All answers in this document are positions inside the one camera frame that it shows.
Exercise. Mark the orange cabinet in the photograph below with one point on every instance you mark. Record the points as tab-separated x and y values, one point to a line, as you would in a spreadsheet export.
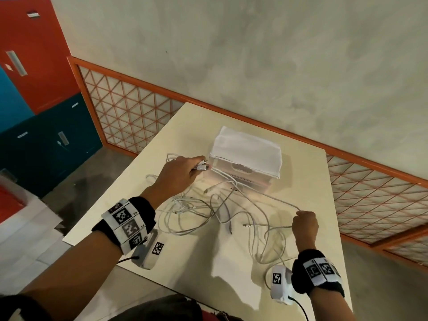
36	46

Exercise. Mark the white cloth cover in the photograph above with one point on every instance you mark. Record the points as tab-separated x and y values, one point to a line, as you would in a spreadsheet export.
247	148

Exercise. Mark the clear plastic drawer box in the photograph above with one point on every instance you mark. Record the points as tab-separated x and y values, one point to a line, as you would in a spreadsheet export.
234	177

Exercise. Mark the blue cabinet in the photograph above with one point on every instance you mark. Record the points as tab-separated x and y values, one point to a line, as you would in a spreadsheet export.
11	103

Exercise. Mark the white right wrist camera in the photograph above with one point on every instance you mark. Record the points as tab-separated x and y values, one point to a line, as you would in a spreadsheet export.
279	284

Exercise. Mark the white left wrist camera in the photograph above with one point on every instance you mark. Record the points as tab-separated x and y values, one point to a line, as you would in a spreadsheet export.
150	252

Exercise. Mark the person's right forearm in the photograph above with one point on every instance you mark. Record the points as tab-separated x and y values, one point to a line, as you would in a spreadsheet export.
329	305

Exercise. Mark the red bin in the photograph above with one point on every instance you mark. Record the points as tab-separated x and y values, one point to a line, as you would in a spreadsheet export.
8	203

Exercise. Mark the black left wristband with markers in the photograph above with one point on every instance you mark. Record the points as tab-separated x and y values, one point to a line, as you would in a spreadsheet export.
125	225

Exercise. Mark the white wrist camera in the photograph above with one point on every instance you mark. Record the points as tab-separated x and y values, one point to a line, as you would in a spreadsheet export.
279	284
150	252

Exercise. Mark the black wristband with markers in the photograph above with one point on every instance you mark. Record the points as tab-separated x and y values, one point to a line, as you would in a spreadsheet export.
125	225
316	270

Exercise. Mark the person's left hand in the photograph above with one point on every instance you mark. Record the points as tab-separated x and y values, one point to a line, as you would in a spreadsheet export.
175	178

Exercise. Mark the person's black sleeve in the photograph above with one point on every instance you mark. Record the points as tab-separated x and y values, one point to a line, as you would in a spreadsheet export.
18	309

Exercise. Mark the white sheet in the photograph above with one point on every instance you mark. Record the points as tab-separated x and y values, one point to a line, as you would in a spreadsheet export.
26	230

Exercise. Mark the person's left forearm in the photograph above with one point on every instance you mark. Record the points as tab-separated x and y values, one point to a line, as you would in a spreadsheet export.
72	269

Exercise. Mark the person's right fingers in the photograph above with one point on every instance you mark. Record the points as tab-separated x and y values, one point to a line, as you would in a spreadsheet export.
306	217

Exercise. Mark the person's dark trousers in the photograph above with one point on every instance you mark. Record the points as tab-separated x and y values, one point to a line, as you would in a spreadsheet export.
167	310

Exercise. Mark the person's right hand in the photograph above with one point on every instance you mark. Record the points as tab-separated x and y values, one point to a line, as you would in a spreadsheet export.
305	230

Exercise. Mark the dark teal cabinet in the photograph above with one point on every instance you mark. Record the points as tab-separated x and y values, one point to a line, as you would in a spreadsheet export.
43	147

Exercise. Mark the orange lattice partition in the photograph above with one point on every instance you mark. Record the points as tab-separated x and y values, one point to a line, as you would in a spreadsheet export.
130	106

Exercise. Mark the person's left fingers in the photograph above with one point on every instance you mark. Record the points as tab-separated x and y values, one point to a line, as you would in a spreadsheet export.
199	161

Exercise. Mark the black right wristband with markers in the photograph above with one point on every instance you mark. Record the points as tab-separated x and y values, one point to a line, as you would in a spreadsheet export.
316	270

